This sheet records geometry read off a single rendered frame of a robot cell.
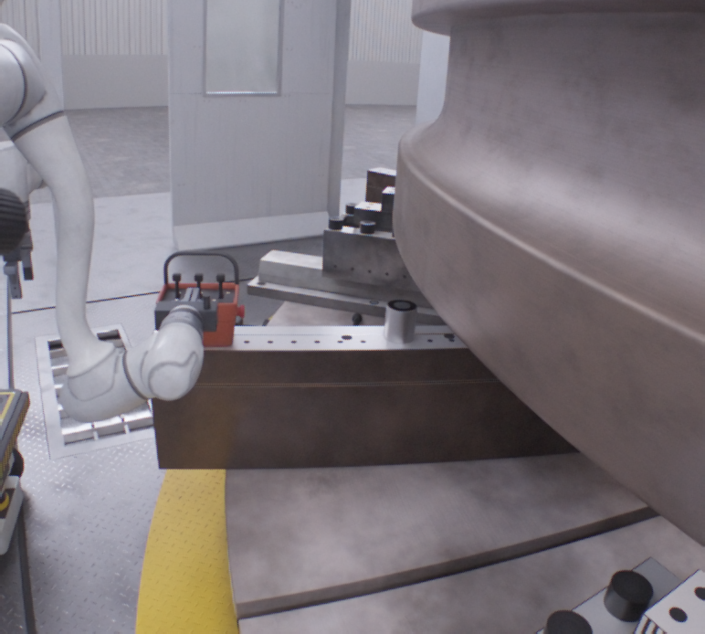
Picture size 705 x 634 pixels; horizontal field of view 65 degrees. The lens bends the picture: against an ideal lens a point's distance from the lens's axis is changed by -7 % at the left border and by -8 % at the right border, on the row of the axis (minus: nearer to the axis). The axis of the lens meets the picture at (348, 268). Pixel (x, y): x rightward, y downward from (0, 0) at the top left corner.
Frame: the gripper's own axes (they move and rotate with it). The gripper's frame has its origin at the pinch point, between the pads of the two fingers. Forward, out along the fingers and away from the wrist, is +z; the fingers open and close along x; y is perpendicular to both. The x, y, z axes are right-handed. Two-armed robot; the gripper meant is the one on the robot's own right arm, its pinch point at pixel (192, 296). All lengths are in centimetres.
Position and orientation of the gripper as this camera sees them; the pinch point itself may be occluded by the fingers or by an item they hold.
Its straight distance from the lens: 139.4
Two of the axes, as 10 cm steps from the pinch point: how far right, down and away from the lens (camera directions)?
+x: -9.9, -0.1, -1.3
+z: -1.2, -3.5, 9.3
